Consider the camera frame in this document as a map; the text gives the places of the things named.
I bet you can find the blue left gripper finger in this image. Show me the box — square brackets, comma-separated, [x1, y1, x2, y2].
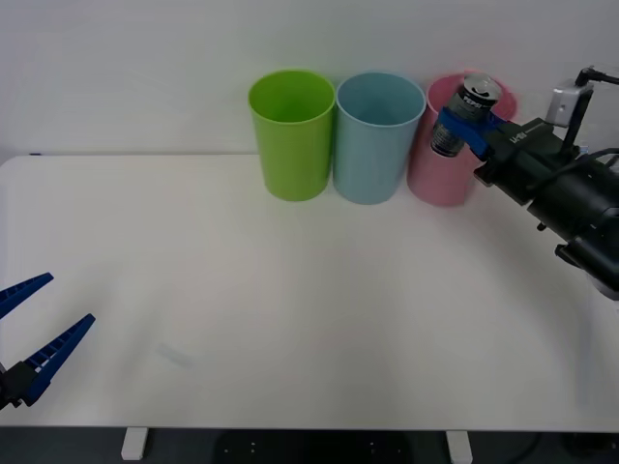
[0, 272, 55, 321]
[0, 313, 97, 410]

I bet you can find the white table leg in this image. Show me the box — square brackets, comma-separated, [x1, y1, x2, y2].
[120, 428, 148, 461]
[445, 429, 474, 463]

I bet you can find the green plastic bin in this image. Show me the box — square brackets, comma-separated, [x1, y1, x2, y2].
[247, 69, 337, 202]

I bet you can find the black drink can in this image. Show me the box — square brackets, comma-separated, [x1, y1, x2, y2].
[429, 72, 505, 159]

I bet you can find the pink plastic bin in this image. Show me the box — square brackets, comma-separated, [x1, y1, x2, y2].
[405, 72, 521, 208]

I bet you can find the pale blue plastic bin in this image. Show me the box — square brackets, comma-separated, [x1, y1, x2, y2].
[335, 71, 427, 206]

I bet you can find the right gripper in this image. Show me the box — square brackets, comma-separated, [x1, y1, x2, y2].
[438, 106, 582, 205]

